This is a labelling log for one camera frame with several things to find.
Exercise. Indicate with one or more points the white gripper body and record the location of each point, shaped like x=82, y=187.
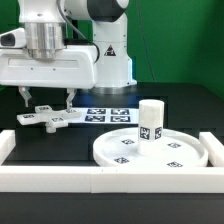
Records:
x=73, y=67

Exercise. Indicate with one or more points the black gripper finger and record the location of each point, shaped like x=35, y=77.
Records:
x=24, y=92
x=71, y=94

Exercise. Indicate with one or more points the white cross table base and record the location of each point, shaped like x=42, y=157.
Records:
x=52, y=119

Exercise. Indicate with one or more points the white round table top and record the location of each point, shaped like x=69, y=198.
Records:
x=174, y=149

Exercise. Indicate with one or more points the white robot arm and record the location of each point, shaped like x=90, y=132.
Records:
x=70, y=44

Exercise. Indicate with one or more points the paper sheet with markers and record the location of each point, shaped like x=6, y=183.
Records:
x=107, y=116

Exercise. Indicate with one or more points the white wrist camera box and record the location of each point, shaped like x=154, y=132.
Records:
x=13, y=39

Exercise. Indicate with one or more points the white fence rail frame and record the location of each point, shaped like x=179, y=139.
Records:
x=74, y=179

